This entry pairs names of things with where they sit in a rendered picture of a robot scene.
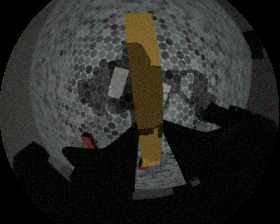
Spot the yellow bar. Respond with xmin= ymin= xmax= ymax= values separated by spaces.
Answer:
xmin=124 ymin=13 xmax=164 ymax=167

